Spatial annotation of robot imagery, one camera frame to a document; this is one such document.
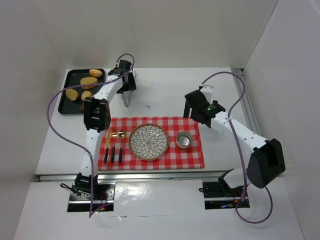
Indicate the aluminium rail right side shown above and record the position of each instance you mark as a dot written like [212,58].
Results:
[246,103]

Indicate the gold spoon black handle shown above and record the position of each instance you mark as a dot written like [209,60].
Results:
[122,135]

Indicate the black baking tray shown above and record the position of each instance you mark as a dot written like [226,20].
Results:
[67,107]

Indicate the small round muffin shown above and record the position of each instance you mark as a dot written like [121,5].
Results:
[86,94]

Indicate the gold fork black handle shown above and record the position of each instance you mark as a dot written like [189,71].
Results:
[114,135]

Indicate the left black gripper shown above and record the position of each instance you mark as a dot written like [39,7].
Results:
[128,85]

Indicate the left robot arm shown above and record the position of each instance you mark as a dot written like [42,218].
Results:
[97,119]

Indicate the gold knife black handle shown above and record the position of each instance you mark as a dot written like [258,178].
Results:
[107,144]

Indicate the large sliced bread loaf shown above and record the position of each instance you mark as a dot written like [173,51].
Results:
[88,82]

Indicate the brown croissant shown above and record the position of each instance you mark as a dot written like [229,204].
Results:
[81,108]

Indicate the floral patterned plate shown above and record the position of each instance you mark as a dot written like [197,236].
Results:
[148,141]

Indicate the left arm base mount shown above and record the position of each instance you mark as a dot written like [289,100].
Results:
[79,200]

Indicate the metal cup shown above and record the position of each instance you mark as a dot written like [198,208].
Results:
[183,140]

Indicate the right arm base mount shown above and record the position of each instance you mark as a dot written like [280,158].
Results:
[218,195]

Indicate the aluminium rail front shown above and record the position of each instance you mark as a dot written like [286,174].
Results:
[162,175]

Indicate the red white checkered cloth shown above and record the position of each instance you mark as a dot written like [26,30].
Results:
[173,159]

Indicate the aluminium rail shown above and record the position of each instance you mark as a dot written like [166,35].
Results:
[246,103]
[162,175]

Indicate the round orange bun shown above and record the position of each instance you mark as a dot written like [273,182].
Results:
[96,73]

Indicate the small bread slice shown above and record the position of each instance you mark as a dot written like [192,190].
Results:
[72,94]

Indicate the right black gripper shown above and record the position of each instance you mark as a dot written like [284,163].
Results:
[188,106]

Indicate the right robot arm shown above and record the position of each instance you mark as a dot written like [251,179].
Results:
[263,159]

